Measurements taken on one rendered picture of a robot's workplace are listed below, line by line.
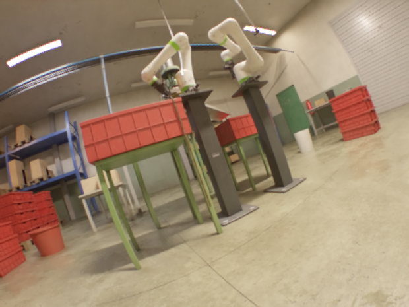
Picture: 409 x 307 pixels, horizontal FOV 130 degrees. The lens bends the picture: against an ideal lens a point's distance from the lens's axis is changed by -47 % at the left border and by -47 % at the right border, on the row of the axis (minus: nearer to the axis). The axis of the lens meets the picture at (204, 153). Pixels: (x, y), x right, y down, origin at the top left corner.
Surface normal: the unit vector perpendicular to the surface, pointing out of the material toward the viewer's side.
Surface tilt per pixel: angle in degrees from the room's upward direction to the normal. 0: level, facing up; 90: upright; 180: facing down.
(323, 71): 90
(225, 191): 90
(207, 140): 90
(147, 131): 90
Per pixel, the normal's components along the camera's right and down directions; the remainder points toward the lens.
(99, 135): 0.37, -0.18
